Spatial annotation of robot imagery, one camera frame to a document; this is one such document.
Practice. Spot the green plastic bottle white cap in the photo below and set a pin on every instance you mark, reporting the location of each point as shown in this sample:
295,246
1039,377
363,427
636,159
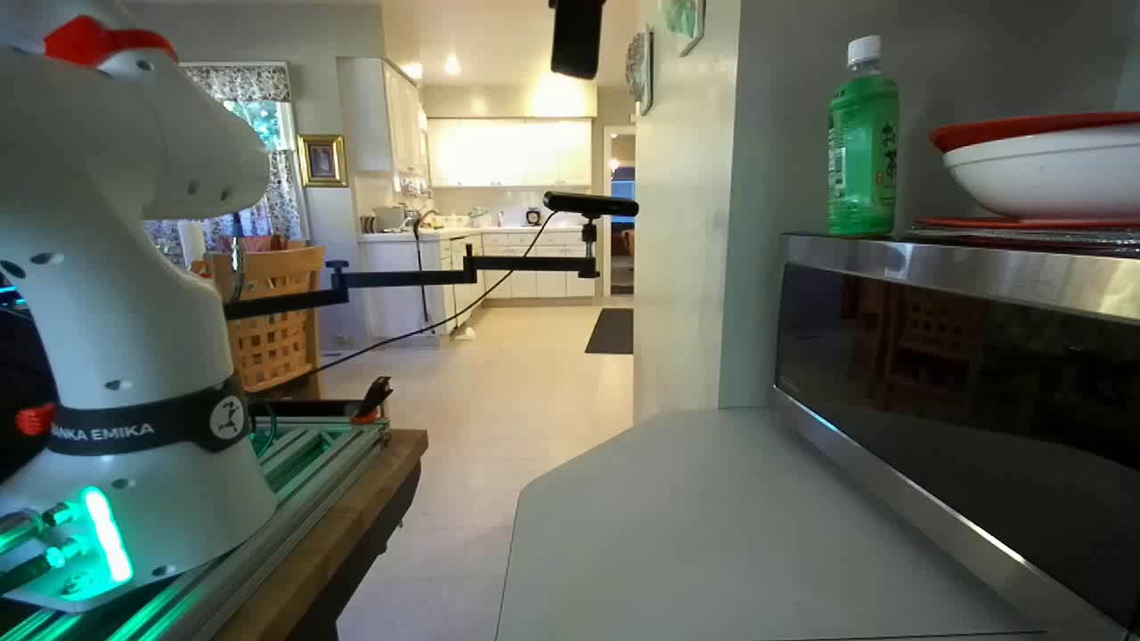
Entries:
859,155

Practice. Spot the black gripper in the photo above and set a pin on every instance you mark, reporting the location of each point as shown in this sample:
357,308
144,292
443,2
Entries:
578,36

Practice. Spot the aluminium rail base plate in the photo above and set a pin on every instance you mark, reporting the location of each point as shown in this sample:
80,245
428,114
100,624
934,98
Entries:
308,457

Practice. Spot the black door mat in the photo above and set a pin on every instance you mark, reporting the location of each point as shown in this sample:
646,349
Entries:
612,332

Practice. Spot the flat red plate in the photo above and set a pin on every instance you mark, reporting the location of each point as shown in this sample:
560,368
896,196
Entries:
1011,221

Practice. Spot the green wall picture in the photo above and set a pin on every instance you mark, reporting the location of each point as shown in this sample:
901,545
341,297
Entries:
687,23

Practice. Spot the gold picture frame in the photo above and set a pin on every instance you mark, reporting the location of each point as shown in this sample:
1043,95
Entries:
322,163

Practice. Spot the patterned window curtain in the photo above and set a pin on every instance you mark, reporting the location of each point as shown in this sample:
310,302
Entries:
269,131

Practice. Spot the wicker basket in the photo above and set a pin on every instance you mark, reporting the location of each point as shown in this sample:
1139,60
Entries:
279,323

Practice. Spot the black clamp red tip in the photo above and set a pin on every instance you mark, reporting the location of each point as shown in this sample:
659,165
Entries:
357,409

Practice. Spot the white wall cabinet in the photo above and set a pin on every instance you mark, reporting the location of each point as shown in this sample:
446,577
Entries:
385,119

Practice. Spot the round wall picture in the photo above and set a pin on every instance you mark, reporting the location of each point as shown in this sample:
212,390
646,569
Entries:
640,72

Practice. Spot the white kitchen counter cabinets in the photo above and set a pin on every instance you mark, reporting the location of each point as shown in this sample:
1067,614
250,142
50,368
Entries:
521,253

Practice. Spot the black camera on boom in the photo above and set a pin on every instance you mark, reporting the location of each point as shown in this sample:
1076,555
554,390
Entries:
589,206

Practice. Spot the wooden table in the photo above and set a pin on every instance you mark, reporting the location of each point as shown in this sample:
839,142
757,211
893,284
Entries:
357,520

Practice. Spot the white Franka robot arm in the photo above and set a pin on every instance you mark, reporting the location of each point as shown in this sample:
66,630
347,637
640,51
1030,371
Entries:
120,297

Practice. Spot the stainless steel black microwave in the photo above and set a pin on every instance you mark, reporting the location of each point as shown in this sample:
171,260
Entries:
948,357

